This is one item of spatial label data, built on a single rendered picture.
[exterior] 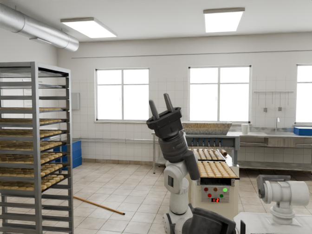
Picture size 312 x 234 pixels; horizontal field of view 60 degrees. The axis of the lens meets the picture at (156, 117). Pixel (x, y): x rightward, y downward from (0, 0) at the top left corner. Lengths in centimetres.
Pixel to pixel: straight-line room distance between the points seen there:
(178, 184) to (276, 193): 29
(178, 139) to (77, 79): 634
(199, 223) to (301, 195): 28
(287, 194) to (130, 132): 592
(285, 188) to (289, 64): 578
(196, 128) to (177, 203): 212
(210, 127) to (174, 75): 342
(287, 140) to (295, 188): 509
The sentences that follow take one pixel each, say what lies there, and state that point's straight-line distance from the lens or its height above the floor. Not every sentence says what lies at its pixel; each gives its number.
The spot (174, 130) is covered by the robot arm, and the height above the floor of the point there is 148.
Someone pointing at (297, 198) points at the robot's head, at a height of 131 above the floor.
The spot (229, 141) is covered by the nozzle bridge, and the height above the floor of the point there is 110.
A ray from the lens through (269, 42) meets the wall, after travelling 653.
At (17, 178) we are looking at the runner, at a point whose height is 105.
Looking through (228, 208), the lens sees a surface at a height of 64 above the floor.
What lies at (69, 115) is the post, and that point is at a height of 145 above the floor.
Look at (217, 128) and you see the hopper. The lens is 312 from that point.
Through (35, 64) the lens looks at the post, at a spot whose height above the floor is 180.
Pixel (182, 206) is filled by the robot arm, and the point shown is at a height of 119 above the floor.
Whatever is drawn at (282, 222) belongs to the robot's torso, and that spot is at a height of 124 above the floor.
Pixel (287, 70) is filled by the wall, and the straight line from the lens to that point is 653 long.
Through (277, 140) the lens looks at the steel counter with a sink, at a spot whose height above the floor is 77.
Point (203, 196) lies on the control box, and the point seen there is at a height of 75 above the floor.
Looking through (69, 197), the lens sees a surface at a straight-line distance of 241.
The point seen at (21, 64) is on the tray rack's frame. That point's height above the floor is 180.
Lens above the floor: 158
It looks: 4 degrees down
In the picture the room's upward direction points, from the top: straight up
